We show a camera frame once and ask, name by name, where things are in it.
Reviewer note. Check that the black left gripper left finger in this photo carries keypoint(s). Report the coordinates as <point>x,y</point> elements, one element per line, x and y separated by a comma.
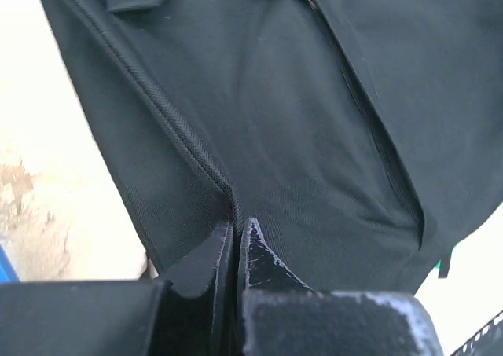
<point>196,312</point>

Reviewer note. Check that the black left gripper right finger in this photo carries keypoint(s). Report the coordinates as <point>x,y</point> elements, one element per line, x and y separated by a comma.
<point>270,296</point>

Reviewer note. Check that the black student backpack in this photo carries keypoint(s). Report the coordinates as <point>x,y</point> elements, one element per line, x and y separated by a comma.
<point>364,135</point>

